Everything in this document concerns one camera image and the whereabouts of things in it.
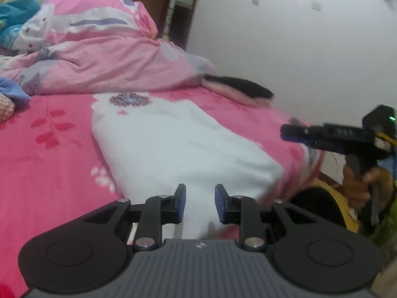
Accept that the blue fleece garment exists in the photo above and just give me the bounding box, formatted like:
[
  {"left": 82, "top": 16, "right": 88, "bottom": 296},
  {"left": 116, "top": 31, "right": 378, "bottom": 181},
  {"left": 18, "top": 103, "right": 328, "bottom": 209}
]
[{"left": 0, "top": 77, "right": 32, "bottom": 104}]

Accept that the folded black and pink garment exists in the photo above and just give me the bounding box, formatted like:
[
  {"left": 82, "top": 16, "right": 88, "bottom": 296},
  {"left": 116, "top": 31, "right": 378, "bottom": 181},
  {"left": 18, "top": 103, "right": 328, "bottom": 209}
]
[{"left": 201, "top": 74, "right": 275, "bottom": 105}]

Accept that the white sweatshirt with orange print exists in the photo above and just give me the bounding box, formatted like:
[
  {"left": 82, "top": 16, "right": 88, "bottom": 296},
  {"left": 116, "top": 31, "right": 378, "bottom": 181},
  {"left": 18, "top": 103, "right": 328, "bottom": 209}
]
[{"left": 91, "top": 101, "right": 286, "bottom": 239}]

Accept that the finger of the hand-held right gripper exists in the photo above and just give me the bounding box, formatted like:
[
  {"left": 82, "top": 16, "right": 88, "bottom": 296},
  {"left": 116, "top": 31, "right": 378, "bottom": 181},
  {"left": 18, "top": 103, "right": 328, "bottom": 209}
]
[{"left": 280, "top": 123, "right": 326, "bottom": 145}]

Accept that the brown wooden door frame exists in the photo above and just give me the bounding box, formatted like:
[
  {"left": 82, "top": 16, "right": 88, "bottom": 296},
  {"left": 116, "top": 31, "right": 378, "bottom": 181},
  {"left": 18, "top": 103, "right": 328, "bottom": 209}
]
[{"left": 129, "top": 0, "right": 204, "bottom": 52}]

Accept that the person's right forearm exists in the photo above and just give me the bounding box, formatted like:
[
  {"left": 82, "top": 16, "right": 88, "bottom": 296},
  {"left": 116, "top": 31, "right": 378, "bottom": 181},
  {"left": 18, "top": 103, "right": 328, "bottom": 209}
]
[{"left": 370, "top": 205, "right": 397, "bottom": 257}]

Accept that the teal printed blanket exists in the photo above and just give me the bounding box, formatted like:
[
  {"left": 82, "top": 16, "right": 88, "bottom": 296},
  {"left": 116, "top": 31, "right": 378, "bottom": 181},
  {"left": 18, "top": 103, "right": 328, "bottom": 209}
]
[{"left": 0, "top": 0, "right": 43, "bottom": 49}]

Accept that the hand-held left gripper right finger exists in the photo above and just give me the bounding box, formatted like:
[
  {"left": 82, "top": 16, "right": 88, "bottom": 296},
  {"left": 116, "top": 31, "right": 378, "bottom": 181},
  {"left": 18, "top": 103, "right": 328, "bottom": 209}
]
[{"left": 215, "top": 184, "right": 317, "bottom": 251}]

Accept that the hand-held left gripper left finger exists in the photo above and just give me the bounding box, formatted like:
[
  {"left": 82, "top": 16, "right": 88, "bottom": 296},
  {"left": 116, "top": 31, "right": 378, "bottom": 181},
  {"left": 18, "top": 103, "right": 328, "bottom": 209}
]
[{"left": 82, "top": 184, "right": 187, "bottom": 250}]

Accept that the pink floral bed sheet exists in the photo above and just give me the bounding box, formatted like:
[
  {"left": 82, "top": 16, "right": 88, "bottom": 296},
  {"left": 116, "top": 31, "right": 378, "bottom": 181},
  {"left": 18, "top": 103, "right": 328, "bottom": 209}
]
[{"left": 0, "top": 85, "right": 326, "bottom": 298}]

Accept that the pink checked knit garment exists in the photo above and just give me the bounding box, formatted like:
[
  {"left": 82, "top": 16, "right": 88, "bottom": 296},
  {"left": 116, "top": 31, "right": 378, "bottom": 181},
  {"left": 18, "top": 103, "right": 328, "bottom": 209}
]
[{"left": 0, "top": 95, "right": 17, "bottom": 122}]

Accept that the person's right hand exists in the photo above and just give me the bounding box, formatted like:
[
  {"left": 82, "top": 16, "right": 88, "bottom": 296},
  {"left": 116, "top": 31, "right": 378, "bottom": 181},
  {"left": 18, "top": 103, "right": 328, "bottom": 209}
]
[{"left": 343, "top": 166, "right": 396, "bottom": 209}]

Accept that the pink patterned quilt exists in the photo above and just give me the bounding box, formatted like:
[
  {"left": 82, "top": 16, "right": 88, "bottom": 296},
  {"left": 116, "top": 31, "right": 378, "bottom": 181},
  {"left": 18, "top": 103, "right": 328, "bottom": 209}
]
[{"left": 0, "top": 0, "right": 217, "bottom": 96}]

